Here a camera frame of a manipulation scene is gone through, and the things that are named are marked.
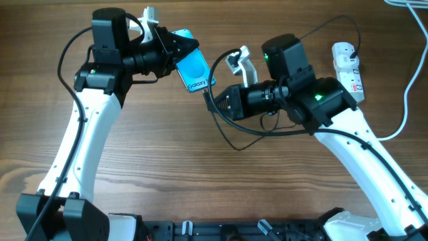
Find Galaxy S25 smartphone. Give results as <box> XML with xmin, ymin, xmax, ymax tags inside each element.
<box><xmin>173</xmin><ymin>29</ymin><xmax>210</xmax><ymax>93</ymax></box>

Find white power strip cord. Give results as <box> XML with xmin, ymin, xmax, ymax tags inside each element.
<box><xmin>376</xmin><ymin>0</ymin><xmax>428</xmax><ymax>141</ymax></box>

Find white charger plug adapter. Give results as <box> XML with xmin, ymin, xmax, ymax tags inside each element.
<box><xmin>333</xmin><ymin>54</ymin><xmax>360</xmax><ymax>72</ymax></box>

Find black USB charging cable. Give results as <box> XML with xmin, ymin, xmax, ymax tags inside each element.
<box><xmin>202</xmin><ymin>15</ymin><xmax>363</xmax><ymax>151</ymax></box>

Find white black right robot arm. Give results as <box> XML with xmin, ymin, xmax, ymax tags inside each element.
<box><xmin>204</xmin><ymin>34</ymin><xmax>427</xmax><ymax>240</ymax></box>

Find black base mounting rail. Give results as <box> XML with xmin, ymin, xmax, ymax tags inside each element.
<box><xmin>137</xmin><ymin>220</ymin><xmax>329</xmax><ymax>241</ymax></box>

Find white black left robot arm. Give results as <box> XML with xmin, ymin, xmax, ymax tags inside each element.
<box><xmin>16</xmin><ymin>7</ymin><xmax>199</xmax><ymax>240</ymax></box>

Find white power strip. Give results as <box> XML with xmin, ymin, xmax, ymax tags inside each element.
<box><xmin>332</xmin><ymin>42</ymin><xmax>365</xmax><ymax>103</ymax></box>

